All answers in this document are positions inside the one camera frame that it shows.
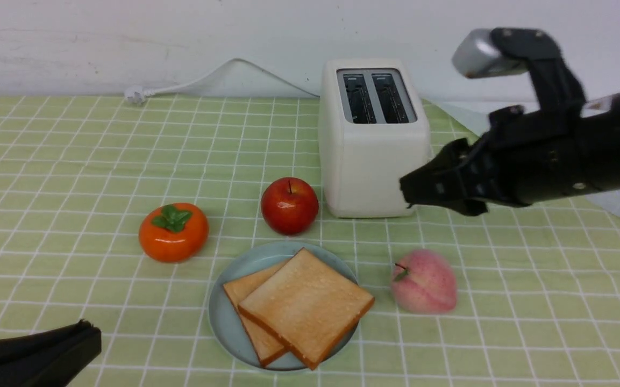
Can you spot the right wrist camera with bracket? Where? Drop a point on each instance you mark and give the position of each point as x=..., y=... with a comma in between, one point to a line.
x=509, y=51

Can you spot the light blue round plate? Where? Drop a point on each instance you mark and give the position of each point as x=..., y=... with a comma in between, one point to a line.
x=223, y=318

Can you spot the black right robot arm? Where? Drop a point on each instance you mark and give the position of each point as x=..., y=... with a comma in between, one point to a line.
x=599, y=145

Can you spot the red apple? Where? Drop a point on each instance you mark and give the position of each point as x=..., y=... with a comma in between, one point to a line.
x=289, y=205

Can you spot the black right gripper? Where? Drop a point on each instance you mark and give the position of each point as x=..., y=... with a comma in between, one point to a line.
x=524, y=159

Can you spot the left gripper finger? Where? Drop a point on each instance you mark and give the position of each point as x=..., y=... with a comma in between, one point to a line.
x=50, y=358

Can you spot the green checkered tablecloth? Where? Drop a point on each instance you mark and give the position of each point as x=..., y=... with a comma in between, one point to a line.
x=538, y=288

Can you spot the toast slice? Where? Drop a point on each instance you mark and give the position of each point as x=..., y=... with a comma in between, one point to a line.
x=309, y=306
x=266, y=345

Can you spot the white two-slot toaster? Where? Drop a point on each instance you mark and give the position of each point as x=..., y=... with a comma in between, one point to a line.
x=371, y=130

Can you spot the orange persimmon with leaf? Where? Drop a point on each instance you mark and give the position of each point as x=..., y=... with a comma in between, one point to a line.
x=174, y=233

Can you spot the pink peach with leaf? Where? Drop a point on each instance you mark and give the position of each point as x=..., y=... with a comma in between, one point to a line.
x=423, y=282

